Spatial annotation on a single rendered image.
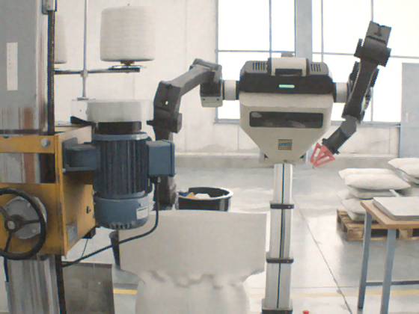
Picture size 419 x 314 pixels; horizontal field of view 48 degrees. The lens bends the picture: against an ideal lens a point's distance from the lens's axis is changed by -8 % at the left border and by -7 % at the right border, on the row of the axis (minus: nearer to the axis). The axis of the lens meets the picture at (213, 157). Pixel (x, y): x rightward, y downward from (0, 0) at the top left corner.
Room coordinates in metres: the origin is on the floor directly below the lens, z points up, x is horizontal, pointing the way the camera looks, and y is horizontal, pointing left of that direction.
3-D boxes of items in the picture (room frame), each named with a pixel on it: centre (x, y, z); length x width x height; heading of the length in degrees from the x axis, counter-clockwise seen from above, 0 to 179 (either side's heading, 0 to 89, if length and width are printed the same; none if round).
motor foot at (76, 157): (1.28, 0.33, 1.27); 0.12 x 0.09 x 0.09; 178
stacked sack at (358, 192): (5.08, -1.63, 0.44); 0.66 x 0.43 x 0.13; 178
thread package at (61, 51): (1.47, 0.51, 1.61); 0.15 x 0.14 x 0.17; 88
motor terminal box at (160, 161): (1.36, 0.15, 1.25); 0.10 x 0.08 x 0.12; 23
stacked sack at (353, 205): (4.82, -1.65, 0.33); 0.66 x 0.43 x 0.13; 88
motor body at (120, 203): (1.32, 0.25, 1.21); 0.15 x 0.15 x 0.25
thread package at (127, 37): (1.46, 0.25, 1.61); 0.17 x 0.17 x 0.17
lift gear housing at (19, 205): (1.17, 0.47, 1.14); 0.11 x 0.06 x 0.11; 88
